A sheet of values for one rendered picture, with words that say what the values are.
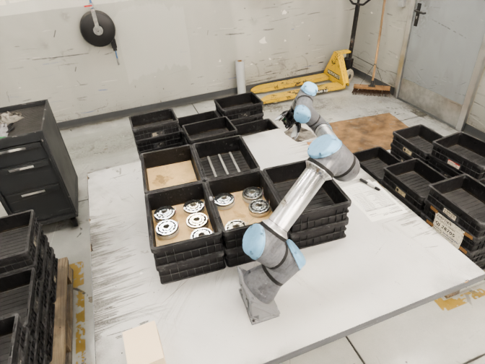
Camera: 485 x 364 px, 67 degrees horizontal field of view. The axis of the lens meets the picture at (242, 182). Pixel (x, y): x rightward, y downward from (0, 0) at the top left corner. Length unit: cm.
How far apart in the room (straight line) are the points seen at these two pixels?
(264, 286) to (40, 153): 202
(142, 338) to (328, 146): 96
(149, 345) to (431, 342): 161
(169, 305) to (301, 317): 54
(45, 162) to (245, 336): 201
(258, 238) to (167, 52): 380
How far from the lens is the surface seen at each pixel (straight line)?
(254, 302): 143
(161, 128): 330
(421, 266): 184
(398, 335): 245
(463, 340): 256
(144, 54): 483
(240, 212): 179
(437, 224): 257
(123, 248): 194
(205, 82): 508
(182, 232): 173
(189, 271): 169
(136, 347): 148
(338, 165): 138
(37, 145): 293
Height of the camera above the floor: 199
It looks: 36 degrees down
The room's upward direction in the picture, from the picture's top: 4 degrees counter-clockwise
